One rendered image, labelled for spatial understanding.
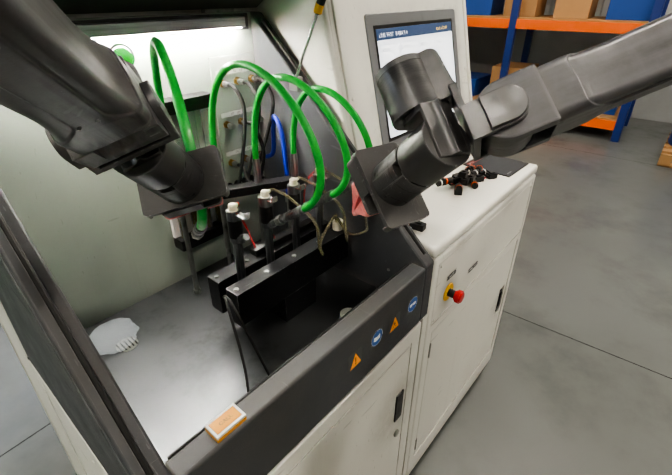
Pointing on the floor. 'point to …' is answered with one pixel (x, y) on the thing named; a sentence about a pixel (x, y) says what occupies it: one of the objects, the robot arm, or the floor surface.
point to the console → (479, 339)
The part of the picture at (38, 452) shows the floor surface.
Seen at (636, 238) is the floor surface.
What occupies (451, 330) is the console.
